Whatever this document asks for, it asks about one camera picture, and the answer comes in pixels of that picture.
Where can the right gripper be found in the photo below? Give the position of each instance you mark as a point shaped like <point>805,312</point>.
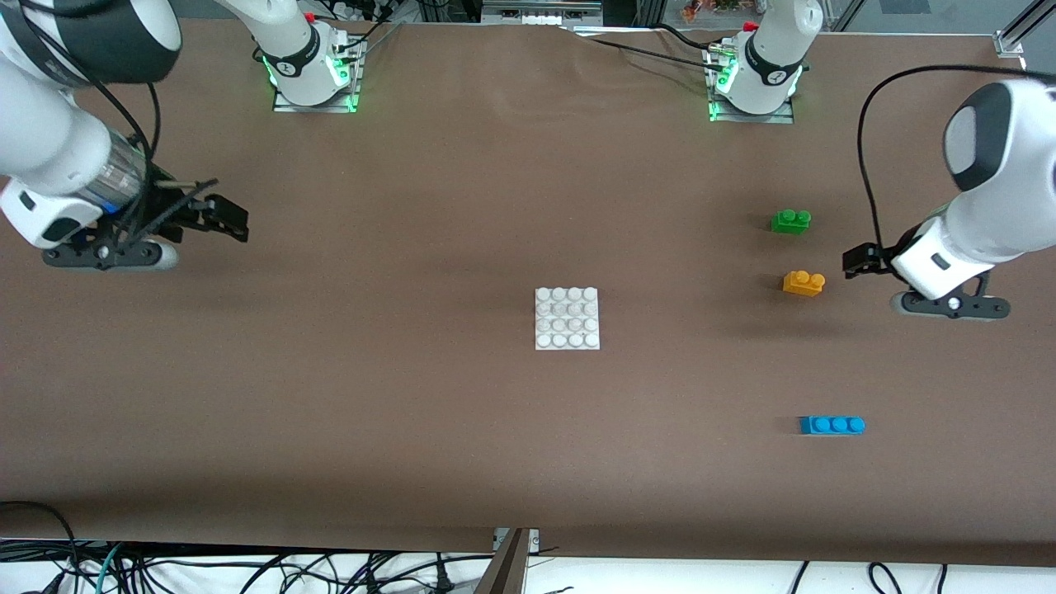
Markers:
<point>175,212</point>

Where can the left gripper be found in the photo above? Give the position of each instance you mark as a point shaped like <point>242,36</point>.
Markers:
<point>882,256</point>

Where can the yellow two-stud block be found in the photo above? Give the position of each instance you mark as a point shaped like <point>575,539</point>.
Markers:
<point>802,285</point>

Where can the white studded base plate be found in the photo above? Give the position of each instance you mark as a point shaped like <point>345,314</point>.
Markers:
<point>568,320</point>

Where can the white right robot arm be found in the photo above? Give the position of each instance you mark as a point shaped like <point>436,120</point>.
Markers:
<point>49,132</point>

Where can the green two-stud block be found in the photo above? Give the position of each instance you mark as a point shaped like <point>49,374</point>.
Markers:
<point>789,223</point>

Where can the blue three-stud block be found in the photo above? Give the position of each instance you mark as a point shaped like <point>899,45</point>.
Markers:
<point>829,426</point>

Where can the brown table cover sheet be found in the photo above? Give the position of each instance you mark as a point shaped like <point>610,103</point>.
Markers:
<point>495,454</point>

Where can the white power strip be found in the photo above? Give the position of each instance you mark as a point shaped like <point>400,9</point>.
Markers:
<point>532,19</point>

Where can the dark slanted beam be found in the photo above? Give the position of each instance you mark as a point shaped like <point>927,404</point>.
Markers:
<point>503,573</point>

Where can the silver aluminium frame bar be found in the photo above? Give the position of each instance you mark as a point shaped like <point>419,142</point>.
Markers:
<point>1023,25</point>

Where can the silver metal clamp bracket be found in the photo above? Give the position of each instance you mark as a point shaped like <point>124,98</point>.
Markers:
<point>532,538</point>

